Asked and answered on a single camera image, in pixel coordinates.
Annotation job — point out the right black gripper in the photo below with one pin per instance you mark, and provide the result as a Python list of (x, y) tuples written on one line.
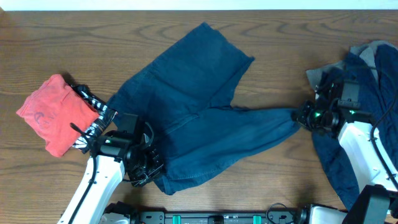
[(301, 115)]

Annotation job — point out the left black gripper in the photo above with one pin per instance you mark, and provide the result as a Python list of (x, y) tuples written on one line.
[(139, 180)]

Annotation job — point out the dark blue denim shorts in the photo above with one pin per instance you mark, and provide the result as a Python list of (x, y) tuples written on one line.
[(185, 94)]

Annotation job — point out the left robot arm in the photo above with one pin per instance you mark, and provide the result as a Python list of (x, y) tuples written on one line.
[(116, 157)]

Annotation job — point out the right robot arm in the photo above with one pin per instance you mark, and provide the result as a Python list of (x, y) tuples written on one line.
[(375, 173)]

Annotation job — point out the grey garment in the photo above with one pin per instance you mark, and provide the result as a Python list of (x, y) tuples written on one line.
[(366, 52)]

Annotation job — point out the black white patterned garment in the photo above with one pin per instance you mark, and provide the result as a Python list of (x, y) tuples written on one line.
[(98, 126)]

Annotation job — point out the dark blue garment pile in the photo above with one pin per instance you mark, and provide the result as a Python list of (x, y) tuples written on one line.
[(378, 95)]

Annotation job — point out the red folded garment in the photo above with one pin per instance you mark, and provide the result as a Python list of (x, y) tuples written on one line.
[(50, 110)]

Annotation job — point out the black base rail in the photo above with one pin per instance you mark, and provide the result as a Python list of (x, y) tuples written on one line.
[(217, 217)]

